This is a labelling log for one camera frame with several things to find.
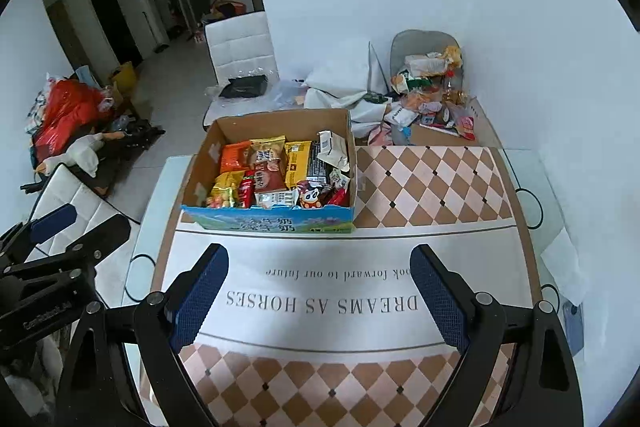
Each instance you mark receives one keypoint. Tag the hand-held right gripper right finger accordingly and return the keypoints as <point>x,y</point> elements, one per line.
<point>440,297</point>

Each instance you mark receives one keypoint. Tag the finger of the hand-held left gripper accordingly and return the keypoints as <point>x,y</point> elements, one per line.
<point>50,219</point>
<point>100,234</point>

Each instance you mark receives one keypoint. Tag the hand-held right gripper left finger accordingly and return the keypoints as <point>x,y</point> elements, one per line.
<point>200,297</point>

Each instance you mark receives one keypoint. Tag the white cookie packet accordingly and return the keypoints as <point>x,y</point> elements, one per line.
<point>332,149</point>

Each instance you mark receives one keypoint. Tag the pile of assorted snacks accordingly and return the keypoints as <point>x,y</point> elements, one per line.
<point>425,97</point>

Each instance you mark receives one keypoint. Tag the white padded chair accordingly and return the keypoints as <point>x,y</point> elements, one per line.
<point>240,42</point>
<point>75,189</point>

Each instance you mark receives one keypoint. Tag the white goose plush toy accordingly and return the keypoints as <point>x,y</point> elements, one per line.
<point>85,154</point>

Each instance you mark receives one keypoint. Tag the yellow candy packet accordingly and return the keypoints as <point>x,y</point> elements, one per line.
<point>227,187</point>

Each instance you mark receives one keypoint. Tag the red plastic bag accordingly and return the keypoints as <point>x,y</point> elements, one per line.
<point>65,107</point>

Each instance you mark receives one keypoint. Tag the narrow red snack packet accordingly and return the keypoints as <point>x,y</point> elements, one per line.
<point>246,192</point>

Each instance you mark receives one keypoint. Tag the white snack packet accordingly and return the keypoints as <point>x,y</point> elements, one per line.
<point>280,199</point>

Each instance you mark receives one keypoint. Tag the white paper sheet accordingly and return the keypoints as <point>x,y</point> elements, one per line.
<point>565,267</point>

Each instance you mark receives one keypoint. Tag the dark red snack packet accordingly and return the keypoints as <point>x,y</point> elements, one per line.
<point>270,181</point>

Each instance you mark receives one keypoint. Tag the blue grey flat object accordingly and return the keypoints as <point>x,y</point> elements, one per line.
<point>574,327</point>

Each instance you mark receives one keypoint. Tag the small red snack packet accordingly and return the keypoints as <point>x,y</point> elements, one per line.
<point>340,197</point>

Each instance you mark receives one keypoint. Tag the orange snack packet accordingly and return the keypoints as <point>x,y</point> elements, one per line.
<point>235,157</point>

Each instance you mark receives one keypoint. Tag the panda print snack packet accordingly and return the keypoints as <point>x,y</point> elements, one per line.
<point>310,197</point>

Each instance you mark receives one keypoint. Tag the small brown cardboard box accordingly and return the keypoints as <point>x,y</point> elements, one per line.
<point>435,138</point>

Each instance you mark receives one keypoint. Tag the small yellow snack packet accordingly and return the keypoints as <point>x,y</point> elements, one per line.
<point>267,152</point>

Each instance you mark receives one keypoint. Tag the large yellow snack packet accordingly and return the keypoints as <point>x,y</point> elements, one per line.
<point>296,162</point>

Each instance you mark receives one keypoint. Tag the stack of black silver packets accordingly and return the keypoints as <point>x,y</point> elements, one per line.
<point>317,167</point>

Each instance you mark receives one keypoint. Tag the black bag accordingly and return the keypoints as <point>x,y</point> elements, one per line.
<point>245,87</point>

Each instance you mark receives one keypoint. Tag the clear plastic bag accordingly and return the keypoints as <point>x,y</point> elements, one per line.
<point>285,97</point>

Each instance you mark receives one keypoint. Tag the white plastic bags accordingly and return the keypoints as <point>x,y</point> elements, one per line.
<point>340,77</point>

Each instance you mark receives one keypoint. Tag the grey chair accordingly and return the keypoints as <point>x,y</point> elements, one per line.
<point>420,42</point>

